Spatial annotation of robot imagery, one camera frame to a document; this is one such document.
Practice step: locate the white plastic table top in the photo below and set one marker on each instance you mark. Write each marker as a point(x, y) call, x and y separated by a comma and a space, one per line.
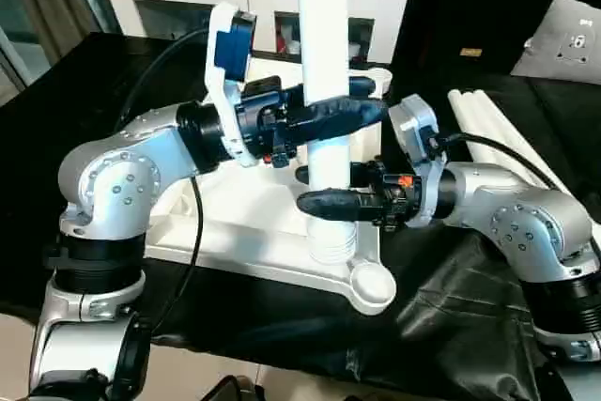
point(263, 232)

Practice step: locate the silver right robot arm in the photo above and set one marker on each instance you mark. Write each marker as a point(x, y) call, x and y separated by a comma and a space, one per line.
point(516, 213)

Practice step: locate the small red bottle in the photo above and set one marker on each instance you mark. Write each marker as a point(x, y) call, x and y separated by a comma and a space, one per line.
point(282, 39)

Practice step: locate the small yellow label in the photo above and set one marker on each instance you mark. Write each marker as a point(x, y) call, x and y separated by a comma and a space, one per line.
point(469, 51)

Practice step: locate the black work mat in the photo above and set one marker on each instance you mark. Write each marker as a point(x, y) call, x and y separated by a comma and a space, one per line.
point(469, 302)

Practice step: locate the grey cushion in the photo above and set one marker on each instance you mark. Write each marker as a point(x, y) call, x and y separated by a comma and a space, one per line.
point(563, 35)

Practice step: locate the dark rounded robot foot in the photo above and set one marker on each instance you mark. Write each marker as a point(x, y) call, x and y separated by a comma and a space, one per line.
point(235, 391)

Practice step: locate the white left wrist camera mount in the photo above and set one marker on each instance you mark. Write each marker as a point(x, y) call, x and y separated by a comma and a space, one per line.
point(220, 91)

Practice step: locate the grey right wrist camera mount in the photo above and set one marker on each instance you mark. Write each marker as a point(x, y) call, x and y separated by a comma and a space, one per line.
point(413, 119)

